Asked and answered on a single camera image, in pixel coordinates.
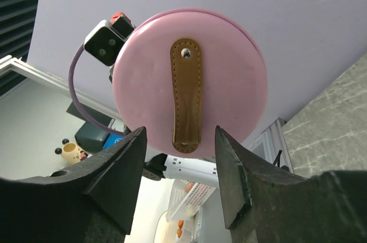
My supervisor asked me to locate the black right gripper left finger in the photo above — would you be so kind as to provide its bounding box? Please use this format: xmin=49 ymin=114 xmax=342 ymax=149
xmin=1 ymin=127 xmax=147 ymax=242

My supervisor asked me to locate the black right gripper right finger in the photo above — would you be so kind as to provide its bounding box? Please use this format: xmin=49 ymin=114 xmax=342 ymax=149
xmin=215 ymin=127 xmax=366 ymax=242

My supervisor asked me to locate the pink round lid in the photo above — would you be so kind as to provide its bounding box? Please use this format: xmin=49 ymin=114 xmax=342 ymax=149
xmin=112 ymin=9 xmax=268 ymax=158

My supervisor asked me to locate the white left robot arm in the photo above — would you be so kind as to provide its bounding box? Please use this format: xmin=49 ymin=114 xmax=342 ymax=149
xmin=142 ymin=154 xmax=219 ymax=189

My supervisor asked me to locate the cream mouse ear cup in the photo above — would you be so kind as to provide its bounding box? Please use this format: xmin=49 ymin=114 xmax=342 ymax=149
xmin=54 ymin=139 xmax=89 ymax=164

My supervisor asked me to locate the white perforated basket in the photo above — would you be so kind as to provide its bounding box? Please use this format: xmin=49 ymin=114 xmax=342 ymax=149
xmin=154 ymin=179 xmax=216 ymax=243

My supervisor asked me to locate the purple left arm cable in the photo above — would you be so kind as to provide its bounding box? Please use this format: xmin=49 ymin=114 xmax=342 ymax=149
xmin=68 ymin=45 xmax=127 ymax=136

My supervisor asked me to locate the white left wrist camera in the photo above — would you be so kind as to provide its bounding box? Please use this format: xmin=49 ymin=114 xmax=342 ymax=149
xmin=83 ymin=12 xmax=135 ymax=66

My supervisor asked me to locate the aluminium front rail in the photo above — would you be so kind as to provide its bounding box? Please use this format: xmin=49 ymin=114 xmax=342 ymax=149
xmin=1 ymin=55 xmax=122 ymax=121

